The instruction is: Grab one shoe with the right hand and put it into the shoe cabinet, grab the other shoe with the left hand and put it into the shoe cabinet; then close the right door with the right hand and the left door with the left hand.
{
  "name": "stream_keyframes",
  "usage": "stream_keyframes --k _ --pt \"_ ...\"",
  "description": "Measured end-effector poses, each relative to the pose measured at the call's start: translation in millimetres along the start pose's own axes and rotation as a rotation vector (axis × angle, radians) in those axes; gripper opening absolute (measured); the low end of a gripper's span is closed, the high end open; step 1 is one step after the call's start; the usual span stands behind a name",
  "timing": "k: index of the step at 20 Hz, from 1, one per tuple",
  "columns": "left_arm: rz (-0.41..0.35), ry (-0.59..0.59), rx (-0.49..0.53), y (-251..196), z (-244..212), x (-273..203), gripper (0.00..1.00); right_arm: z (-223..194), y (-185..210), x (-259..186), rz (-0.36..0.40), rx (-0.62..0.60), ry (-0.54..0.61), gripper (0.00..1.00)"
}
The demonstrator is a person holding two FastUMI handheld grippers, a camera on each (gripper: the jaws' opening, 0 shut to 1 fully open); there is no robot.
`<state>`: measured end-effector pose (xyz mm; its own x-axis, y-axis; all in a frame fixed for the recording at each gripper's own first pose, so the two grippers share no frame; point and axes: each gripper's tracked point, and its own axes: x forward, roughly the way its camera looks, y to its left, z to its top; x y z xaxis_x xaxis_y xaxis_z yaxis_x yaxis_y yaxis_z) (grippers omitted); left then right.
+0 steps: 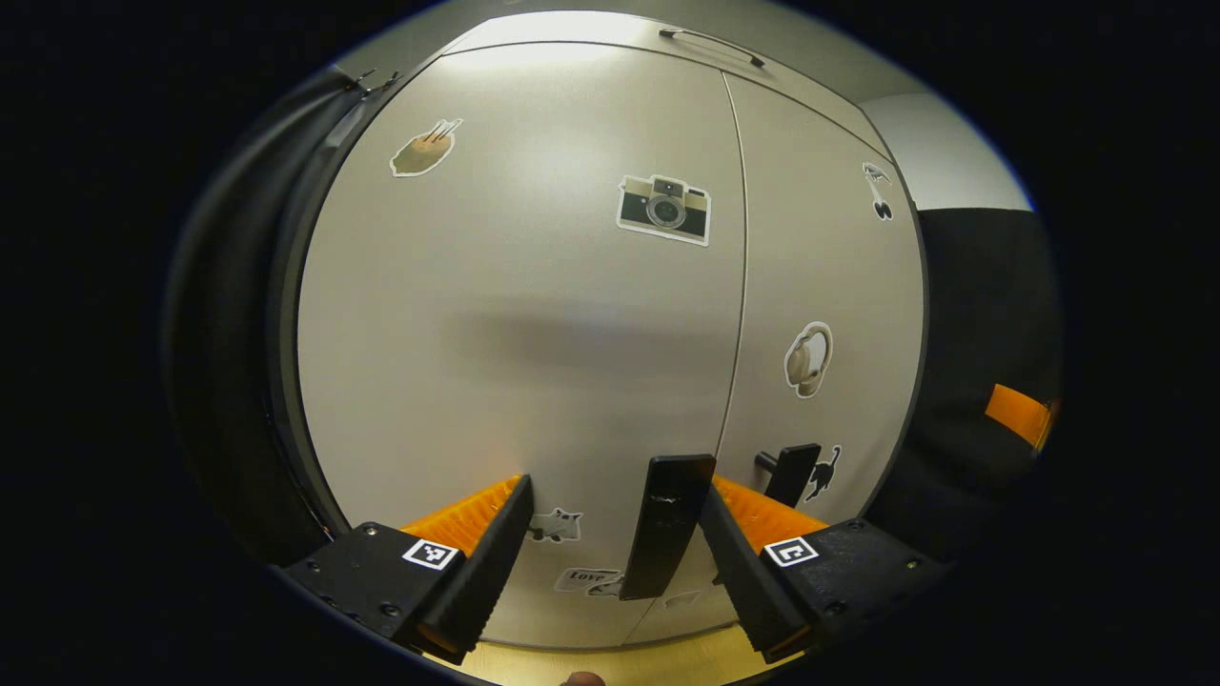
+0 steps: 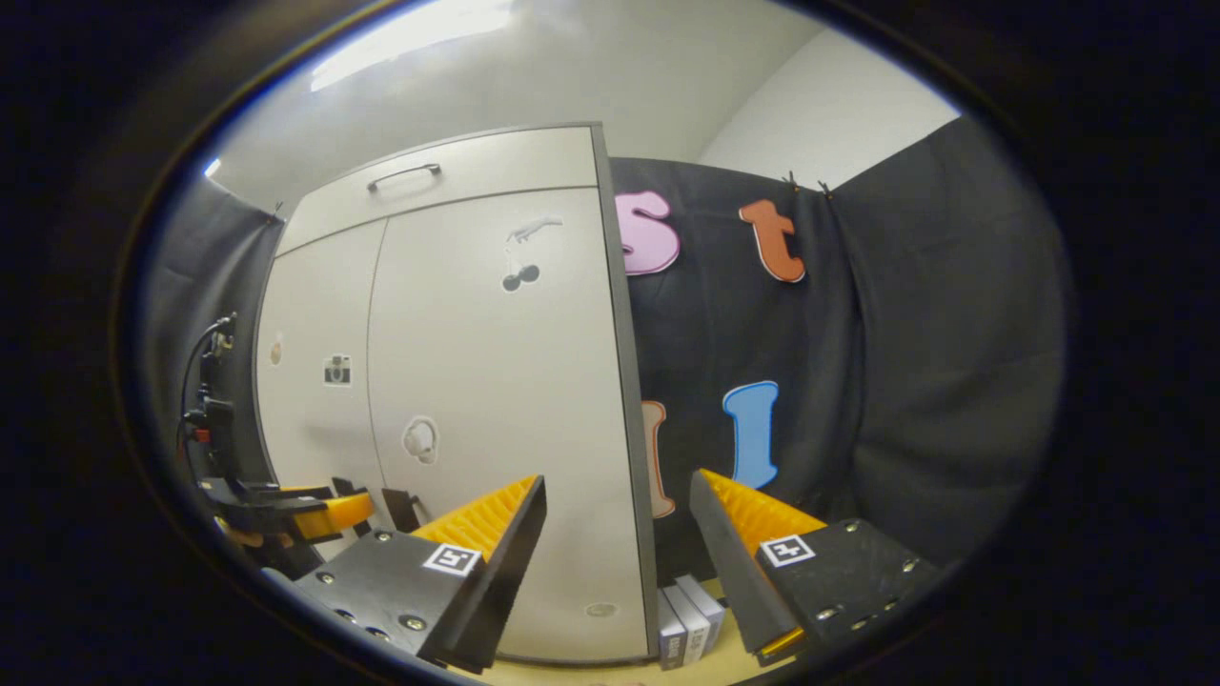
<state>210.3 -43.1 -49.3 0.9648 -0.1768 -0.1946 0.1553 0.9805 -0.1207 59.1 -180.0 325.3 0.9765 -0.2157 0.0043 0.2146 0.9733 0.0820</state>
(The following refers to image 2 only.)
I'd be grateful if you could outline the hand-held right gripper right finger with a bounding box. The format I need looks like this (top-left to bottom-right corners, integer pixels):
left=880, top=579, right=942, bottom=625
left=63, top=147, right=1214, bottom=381
left=690, top=469, right=943, bottom=668

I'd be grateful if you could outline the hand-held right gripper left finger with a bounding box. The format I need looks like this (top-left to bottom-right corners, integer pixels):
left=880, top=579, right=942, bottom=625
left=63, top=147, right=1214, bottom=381
left=294, top=474, right=552, bottom=674

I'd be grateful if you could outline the white shoe cabinet door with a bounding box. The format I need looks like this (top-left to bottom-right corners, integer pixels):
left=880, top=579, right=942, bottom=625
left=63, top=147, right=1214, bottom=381
left=254, top=219, right=390, bottom=506
left=367, top=187, right=651, bottom=665

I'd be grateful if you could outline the white and grey shoe cabinet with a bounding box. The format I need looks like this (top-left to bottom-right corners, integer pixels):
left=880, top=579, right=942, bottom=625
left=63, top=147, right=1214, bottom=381
left=251, top=121, right=661, bottom=668

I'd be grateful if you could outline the white cabinet drawer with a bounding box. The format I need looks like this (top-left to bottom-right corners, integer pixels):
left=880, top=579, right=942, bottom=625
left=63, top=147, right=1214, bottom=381
left=274, top=125, right=601, bottom=256

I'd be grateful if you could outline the small dark carton box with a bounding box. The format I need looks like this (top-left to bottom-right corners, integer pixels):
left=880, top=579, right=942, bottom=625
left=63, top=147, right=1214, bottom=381
left=679, top=575, right=726, bottom=636
left=667, top=583, right=712, bottom=659
left=658, top=591, right=689, bottom=671

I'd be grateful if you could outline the black backdrop cloth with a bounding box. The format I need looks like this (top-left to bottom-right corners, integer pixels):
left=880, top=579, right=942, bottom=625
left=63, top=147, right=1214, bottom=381
left=143, top=114, right=1068, bottom=573

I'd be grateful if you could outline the ceiling light panel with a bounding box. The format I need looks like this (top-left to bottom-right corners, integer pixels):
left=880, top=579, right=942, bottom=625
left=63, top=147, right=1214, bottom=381
left=310, top=0, right=516, bottom=94

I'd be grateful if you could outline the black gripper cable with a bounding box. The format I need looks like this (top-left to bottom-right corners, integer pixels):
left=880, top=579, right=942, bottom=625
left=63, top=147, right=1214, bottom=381
left=176, top=313, right=238, bottom=420

